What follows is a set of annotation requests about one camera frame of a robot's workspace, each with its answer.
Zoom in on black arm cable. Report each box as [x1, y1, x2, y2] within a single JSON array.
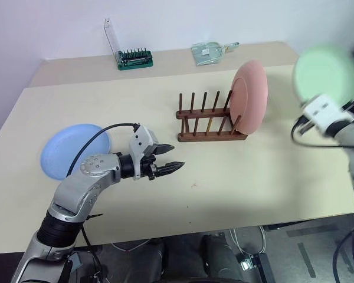
[[291, 116, 343, 148], [66, 122, 141, 177]]

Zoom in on dark rounded shape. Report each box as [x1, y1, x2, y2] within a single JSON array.
[[112, 239, 166, 283], [200, 232, 240, 283]]

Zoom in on clear plastic bag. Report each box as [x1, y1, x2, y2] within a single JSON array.
[[191, 42, 225, 66]]

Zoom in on blue plate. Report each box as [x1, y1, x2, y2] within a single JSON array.
[[40, 123, 112, 182]]

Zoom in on black table frame bar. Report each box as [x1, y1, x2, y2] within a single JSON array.
[[265, 219, 354, 233]]

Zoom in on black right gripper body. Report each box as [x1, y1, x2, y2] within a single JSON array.
[[296, 116, 313, 133]]

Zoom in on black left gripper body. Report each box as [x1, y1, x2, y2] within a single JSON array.
[[140, 144, 162, 182]]

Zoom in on white cable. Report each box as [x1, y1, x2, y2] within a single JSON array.
[[228, 226, 268, 256]]

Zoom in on thin black cable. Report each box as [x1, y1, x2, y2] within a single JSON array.
[[81, 223, 104, 283]]

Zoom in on black table leg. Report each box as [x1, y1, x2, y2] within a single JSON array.
[[258, 252, 276, 283]]

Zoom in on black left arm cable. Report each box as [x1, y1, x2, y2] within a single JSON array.
[[66, 122, 141, 177]]

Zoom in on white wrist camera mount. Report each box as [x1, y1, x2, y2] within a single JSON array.
[[128, 125, 160, 180], [302, 94, 354, 136]]

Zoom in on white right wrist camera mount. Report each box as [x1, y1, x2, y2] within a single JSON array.
[[302, 94, 354, 136]]

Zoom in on wooden dish rack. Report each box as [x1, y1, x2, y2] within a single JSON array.
[[176, 90, 248, 143]]

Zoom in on green screwdriver bit set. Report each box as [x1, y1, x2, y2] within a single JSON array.
[[117, 50, 153, 71]]

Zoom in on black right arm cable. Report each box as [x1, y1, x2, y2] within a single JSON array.
[[291, 116, 343, 148]]

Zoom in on clear plastic case lid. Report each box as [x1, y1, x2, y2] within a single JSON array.
[[104, 18, 122, 57]]

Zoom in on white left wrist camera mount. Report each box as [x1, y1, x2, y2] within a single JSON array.
[[128, 125, 160, 180]]

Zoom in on green plate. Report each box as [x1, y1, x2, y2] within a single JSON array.
[[293, 44, 354, 107]]

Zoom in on pink plate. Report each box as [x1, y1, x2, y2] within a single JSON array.
[[228, 60, 268, 136]]

